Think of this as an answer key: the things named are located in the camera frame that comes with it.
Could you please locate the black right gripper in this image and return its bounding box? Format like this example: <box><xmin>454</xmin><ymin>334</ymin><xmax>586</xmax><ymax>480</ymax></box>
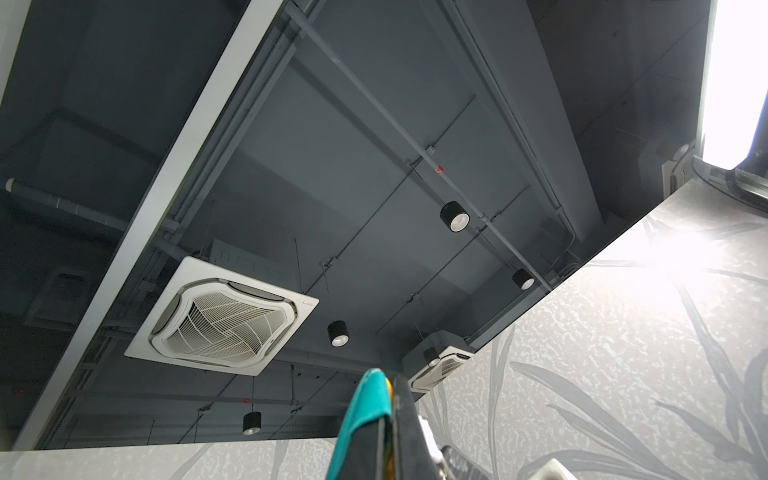
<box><xmin>441</xmin><ymin>445</ymin><xmax>491</xmax><ymax>480</ymax></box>

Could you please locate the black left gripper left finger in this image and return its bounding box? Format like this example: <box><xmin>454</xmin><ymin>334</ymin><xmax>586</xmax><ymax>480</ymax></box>
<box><xmin>344</xmin><ymin>416</ymin><xmax>389</xmax><ymax>480</ymax></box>

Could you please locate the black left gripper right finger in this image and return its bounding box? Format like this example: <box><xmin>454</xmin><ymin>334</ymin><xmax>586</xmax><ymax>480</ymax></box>
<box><xmin>392</xmin><ymin>374</ymin><xmax>440</xmax><ymax>480</ymax></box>

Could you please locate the red white rainbow kids jacket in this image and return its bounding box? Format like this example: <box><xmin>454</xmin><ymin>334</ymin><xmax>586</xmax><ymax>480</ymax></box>
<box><xmin>326</xmin><ymin>368</ymin><xmax>451</xmax><ymax>479</ymax></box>

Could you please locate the black ceiling spotlight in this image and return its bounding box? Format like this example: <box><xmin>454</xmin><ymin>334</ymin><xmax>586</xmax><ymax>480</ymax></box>
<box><xmin>513</xmin><ymin>268</ymin><xmax>536</xmax><ymax>291</ymax></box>
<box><xmin>327</xmin><ymin>320</ymin><xmax>350</xmax><ymax>348</ymax></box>
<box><xmin>242</xmin><ymin>411</ymin><xmax>262</xmax><ymax>436</ymax></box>
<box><xmin>440</xmin><ymin>201</ymin><xmax>470</xmax><ymax>233</ymax></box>
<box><xmin>423</xmin><ymin>347</ymin><xmax>441</xmax><ymax>368</ymax></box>

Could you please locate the white ceiling air conditioner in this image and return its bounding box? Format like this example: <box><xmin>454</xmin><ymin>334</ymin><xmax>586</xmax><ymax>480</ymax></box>
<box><xmin>125</xmin><ymin>256</ymin><xmax>319</xmax><ymax>377</ymax></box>

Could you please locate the bright led light panel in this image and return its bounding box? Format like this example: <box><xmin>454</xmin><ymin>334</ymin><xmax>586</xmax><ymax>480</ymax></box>
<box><xmin>692</xmin><ymin>0</ymin><xmax>768</xmax><ymax>211</ymax></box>

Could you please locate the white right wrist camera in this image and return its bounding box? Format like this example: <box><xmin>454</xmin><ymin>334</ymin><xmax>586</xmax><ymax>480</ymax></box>
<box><xmin>529</xmin><ymin>459</ymin><xmax>577</xmax><ymax>480</ymax></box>

